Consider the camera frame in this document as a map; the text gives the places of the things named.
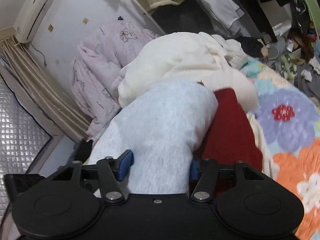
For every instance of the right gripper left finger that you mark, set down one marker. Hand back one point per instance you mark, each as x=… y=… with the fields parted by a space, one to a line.
x=111 y=171

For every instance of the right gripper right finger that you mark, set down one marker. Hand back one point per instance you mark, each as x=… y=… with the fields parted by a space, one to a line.
x=203 y=174

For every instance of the light grey sweatshirt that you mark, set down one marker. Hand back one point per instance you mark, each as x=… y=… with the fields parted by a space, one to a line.
x=162 y=127

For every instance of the white folded clothes pile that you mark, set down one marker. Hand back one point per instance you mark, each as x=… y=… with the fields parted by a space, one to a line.
x=207 y=59

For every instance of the black garment on bed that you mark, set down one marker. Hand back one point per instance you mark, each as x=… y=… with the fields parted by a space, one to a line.
x=83 y=151

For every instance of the red folded garment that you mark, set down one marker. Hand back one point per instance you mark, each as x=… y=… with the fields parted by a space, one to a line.
x=230 y=139

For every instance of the silver quilted window cover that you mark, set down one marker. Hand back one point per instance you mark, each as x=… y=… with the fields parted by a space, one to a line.
x=20 y=142

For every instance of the floral bed quilt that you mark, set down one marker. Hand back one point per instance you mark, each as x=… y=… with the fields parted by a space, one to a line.
x=286 y=130

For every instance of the pink floral blanket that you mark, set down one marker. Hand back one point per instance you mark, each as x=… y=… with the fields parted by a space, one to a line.
x=98 y=62

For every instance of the beige curtain right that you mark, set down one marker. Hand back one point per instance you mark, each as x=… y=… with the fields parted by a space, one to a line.
x=43 y=89

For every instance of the white wall air conditioner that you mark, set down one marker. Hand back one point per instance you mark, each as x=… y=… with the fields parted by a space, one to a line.
x=29 y=19

